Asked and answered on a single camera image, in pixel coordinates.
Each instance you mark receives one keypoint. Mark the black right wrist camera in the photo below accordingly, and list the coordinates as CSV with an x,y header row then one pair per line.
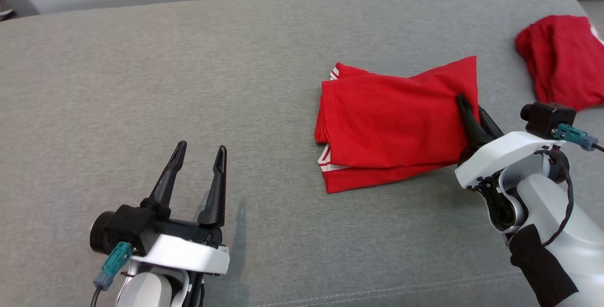
x,y
547,118

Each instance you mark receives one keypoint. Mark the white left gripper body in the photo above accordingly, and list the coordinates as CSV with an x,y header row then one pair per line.
x,y
184,253

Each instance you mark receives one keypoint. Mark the red shorts with white stripe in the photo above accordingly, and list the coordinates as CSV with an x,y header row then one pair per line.
x,y
566,62

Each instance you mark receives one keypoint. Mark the teal camera connector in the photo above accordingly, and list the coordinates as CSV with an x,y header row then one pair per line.
x,y
573,135
113,264

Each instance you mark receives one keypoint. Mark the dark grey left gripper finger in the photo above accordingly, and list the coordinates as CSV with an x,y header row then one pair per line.
x,y
165,189
217,194

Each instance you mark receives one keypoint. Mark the red white basketball jersey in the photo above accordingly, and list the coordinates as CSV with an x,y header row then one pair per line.
x,y
391,123

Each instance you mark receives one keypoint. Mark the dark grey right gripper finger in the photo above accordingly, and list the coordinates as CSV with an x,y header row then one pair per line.
x,y
472,132
490,125

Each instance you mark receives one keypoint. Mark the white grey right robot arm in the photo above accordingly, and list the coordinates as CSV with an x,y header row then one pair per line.
x,y
557,212

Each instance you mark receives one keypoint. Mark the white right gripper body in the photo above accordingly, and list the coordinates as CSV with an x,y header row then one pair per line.
x,y
500,153

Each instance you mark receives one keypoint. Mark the teal left camera connector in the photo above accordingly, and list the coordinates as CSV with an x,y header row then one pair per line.
x,y
113,264

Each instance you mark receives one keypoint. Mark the teal right camera connector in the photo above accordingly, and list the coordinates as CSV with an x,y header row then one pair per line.
x,y
573,135

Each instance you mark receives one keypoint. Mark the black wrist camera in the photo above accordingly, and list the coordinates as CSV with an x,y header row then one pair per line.
x,y
547,118
122,227

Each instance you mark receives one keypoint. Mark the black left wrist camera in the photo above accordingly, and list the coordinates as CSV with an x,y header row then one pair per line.
x,y
122,227

